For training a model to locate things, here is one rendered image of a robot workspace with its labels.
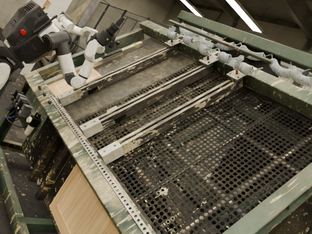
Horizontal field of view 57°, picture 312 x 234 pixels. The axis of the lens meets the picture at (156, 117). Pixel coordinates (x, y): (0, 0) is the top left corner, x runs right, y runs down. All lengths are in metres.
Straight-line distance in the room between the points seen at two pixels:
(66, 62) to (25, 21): 0.34
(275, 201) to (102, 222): 0.97
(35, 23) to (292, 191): 1.71
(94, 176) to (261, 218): 0.83
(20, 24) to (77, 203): 1.18
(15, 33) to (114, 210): 1.22
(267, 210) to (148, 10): 10.73
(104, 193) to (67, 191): 0.71
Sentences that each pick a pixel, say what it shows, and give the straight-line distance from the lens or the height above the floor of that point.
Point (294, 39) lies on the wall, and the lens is 7.72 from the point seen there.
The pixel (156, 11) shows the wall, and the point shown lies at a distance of 11.83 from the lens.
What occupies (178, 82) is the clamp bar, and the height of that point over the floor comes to 1.50.
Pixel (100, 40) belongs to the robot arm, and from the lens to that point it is 1.91.
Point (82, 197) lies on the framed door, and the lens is 2.01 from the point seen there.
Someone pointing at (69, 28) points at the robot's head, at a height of 1.40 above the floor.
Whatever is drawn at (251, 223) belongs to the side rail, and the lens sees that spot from 1.32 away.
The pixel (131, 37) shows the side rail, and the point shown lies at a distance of 3.00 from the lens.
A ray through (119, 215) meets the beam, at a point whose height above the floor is 0.84.
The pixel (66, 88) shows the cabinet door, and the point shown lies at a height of 0.98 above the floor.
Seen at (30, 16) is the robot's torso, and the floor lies 1.34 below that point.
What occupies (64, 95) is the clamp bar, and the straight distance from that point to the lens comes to 2.22.
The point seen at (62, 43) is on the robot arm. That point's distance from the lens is 1.91.
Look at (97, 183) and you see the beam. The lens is 1.53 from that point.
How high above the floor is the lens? 1.46
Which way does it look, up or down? 7 degrees down
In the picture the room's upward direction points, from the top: 34 degrees clockwise
